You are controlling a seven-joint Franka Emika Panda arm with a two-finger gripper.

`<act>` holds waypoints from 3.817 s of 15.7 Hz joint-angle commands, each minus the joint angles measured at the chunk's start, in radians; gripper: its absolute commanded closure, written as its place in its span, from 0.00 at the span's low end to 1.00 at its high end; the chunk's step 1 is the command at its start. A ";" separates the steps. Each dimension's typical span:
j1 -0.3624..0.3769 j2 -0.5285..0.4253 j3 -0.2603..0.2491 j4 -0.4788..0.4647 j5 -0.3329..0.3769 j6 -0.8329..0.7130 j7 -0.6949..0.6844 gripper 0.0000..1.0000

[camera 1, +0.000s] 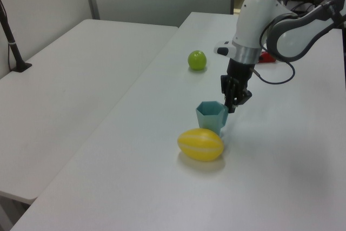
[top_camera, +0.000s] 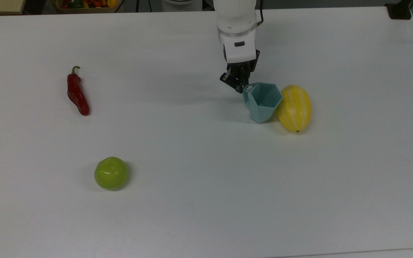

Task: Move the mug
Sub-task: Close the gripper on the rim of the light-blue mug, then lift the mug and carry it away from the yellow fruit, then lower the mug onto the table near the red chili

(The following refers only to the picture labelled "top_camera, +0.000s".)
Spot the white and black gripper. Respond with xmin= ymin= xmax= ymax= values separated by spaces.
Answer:
xmin=219 ymin=28 xmax=261 ymax=94

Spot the light blue faceted mug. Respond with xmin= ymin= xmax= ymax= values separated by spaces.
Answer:
xmin=242 ymin=82 xmax=283 ymax=124

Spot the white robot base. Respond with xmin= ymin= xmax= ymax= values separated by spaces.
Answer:
xmin=162 ymin=0 xmax=203 ymax=12

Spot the yellow striped melon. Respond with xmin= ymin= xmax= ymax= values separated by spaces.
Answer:
xmin=276 ymin=85 xmax=312 ymax=133

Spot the green apple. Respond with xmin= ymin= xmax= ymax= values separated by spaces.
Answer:
xmin=94 ymin=156 xmax=129 ymax=191

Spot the red chili pepper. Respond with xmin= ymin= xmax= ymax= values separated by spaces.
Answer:
xmin=67 ymin=66 xmax=90 ymax=116

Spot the box of toy vegetables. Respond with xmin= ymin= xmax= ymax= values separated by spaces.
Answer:
xmin=51 ymin=0 xmax=124 ymax=14

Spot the black table clamp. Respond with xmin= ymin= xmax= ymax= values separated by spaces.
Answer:
xmin=385 ymin=0 xmax=413 ymax=20

